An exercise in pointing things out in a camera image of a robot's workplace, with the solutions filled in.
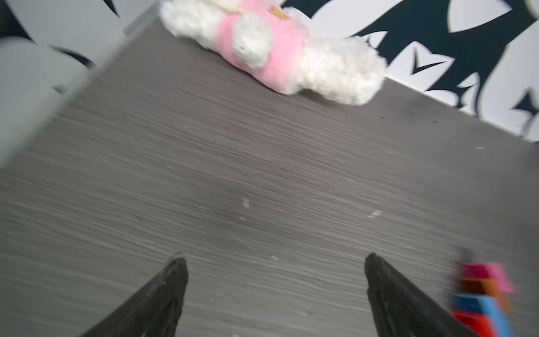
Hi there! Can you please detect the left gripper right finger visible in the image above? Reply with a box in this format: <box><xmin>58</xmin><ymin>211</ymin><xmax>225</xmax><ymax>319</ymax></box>
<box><xmin>364</xmin><ymin>253</ymin><xmax>477</xmax><ymax>337</ymax></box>

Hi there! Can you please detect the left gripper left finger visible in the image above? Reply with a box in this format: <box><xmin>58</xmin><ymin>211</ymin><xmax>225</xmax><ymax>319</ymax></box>
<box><xmin>82</xmin><ymin>256</ymin><xmax>189</xmax><ymax>337</ymax></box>

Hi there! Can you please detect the blue lego brick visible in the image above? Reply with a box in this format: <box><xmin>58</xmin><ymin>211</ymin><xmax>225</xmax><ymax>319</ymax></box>
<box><xmin>454</xmin><ymin>293</ymin><xmax>514</xmax><ymax>337</ymax></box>

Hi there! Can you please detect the orange lego brick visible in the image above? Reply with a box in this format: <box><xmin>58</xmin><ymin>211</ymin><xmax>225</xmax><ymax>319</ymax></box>
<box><xmin>460</xmin><ymin>277</ymin><xmax>511</xmax><ymax>312</ymax></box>

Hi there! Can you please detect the red lego brick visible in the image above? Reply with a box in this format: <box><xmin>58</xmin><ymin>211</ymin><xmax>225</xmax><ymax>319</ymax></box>
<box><xmin>452</xmin><ymin>311</ymin><xmax>498</xmax><ymax>337</ymax></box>

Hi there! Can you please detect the pink lego brick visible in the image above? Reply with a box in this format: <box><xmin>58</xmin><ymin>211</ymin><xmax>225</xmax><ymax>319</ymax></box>
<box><xmin>463</xmin><ymin>263</ymin><xmax>515</xmax><ymax>293</ymax></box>

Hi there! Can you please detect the white teddy bear pink shirt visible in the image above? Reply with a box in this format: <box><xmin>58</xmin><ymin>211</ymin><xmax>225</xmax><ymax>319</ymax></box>
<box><xmin>159</xmin><ymin>0</ymin><xmax>387</xmax><ymax>106</ymax></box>

